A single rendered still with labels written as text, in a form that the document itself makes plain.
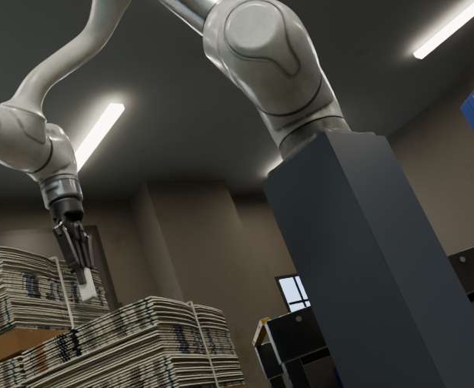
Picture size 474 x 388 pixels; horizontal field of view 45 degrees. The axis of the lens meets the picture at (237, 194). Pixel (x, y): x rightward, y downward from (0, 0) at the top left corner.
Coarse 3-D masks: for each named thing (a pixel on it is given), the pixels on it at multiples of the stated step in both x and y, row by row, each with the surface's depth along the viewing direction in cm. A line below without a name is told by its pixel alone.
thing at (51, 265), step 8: (48, 264) 131; (48, 272) 130; (56, 272) 133; (56, 280) 131; (64, 280) 134; (56, 288) 130; (56, 296) 127; (64, 296) 131; (64, 304) 128; (72, 304) 132; (64, 312) 127; (72, 312) 130; (64, 320) 126; (64, 328) 125
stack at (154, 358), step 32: (96, 320) 104; (128, 320) 102; (160, 320) 101; (192, 320) 116; (224, 320) 135; (32, 352) 106; (64, 352) 104; (96, 352) 103; (128, 352) 100; (160, 352) 99; (192, 352) 109; (224, 352) 125; (0, 384) 107; (32, 384) 105; (64, 384) 103; (96, 384) 101; (128, 384) 98; (160, 384) 96; (192, 384) 101; (224, 384) 117
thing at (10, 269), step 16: (0, 256) 116; (16, 256) 121; (32, 256) 127; (0, 272) 115; (16, 272) 118; (32, 272) 124; (0, 288) 113; (16, 288) 116; (32, 288) 121; (48, 288) 126; (0, 304) 113; (16, 304) 114; (32, 304) 118; (48, 304) 123; (0, 320) 111; (16, 320) 111; (32, 320) 116; (48, 320) 120; (16, 352) 109
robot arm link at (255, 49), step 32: (160, 0) 119; (192, 0) 111; (224, 0) 106; (256, 0) 98; (224, 32) 99; (256, 32) 96; (288, 32) 97; (224, 64) 104; (256, 64) 97; (288, 64) 99; (256, 96) 106; (288, 96) 106
